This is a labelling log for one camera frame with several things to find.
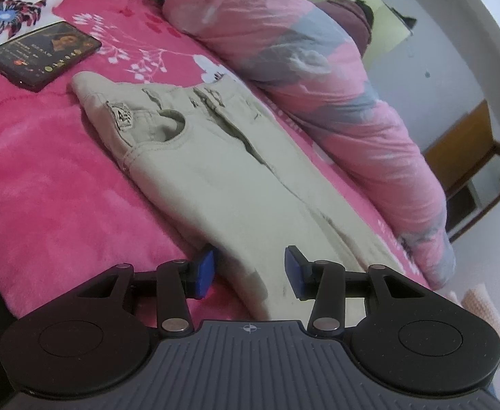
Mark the pink floral blanket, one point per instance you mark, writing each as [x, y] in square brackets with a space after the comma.
[62, 158]

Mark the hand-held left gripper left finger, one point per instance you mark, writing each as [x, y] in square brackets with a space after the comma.
[205, 273]

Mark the pale green wardrobe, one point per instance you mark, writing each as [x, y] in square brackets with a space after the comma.
[386, 30]

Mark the pink grey floral duvet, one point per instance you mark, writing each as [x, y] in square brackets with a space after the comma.
[318, 106]

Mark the black smartphone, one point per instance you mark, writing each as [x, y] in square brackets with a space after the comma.
[41, 51]

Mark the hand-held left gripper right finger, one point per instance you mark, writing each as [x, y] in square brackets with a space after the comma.
[292, 271]

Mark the pink waffle knit cloth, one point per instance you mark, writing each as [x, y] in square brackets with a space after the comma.
[485, 307]

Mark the beige pants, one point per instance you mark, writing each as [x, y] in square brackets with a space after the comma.
[216, 179]

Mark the brown wooden door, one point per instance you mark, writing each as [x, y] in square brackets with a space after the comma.
[459, 145]

